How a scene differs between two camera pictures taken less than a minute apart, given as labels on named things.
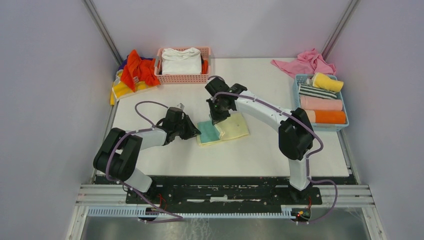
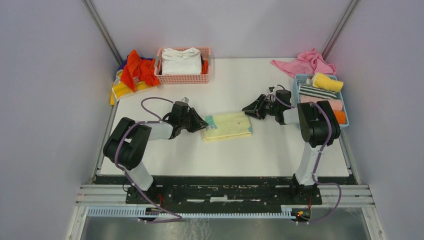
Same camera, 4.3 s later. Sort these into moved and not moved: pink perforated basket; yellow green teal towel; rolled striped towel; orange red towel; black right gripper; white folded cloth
Moved: black right gripper; yellow green teal towel
Not moved: rolled striped towel; orange red towel; white folded cloth; pink perforated basket
